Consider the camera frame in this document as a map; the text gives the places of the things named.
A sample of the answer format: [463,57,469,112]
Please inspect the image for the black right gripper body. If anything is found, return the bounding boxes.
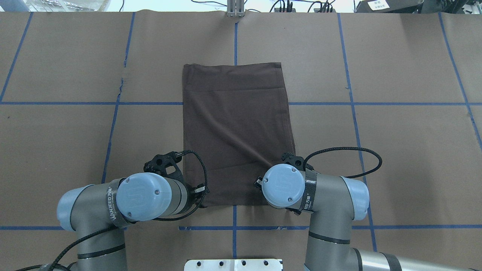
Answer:
[254,152,306,215]

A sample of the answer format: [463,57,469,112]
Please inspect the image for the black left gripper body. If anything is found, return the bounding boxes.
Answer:
[143,151,208,206]

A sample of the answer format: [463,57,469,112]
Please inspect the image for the dark brown t-shirt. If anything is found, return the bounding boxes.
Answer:
[182,62,296,207]

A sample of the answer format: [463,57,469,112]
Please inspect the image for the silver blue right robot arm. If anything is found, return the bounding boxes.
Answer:
[254,146,461,271]

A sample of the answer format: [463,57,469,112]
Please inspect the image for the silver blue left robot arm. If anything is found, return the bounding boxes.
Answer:
[44,150,209,271]

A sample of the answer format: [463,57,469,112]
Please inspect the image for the black box with label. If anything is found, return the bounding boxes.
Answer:
[355,0,424,14]

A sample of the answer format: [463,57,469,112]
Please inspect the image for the braided right wrist cable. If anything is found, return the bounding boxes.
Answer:
[302,147,383,179]

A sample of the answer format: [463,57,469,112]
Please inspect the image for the braided wrist cable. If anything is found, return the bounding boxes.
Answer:
[302,147,383,179]
[15,150,209,271]

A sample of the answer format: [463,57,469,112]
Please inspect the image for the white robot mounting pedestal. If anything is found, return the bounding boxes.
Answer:
[184,258,284,271]

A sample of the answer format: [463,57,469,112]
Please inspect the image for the braided left wrist cable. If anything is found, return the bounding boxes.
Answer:
[15,150,209,271]

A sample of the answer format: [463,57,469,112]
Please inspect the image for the aluminium frame post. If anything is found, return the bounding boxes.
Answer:
[227,0,246,18]

